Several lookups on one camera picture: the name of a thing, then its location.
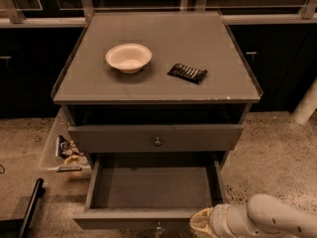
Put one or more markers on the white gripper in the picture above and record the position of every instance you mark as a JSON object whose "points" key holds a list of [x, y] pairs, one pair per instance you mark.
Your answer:
{"points": [[219, 219]]}

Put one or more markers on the grey drawer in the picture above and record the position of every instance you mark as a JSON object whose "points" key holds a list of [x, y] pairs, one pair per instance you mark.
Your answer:
{"points": [[137, 198], [140, 138]]}

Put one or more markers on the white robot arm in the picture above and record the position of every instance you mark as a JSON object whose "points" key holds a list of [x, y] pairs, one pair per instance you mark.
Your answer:
{"points": [[271, 179]]}

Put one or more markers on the round top drawer knob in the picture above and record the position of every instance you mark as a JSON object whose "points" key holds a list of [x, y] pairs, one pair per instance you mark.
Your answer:
{"points": [[157, 141]]}

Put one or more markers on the grey top drawer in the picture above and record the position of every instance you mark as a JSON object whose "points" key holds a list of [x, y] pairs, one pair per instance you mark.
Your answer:
{"points": [[140, 138]]}

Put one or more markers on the grey drawer cabinet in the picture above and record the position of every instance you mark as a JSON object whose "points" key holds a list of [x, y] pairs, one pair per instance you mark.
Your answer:
{"points": [[91, 92]]}

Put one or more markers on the clear plastic storage bin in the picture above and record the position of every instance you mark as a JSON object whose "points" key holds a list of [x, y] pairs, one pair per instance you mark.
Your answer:
{"points": [[49, 162]]}

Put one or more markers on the snack bags in bin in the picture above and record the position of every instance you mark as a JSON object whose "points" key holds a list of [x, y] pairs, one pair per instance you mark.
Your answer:
{"points": [[68, 152]]}

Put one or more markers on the black snack packet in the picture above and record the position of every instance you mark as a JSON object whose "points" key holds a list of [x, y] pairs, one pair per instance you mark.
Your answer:
{"points": [[188, 73]]}

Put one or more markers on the black bar on floor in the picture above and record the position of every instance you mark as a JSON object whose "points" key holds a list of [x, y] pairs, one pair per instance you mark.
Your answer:
{"points": [[38, 191]]}

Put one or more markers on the white paper bowl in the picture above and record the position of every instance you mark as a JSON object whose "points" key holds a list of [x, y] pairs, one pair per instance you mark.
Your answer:
{"points": [[128, 58]]}

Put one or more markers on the metal railing frame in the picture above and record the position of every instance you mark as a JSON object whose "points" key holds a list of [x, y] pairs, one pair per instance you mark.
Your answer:
{"points": [[47, 13]]}

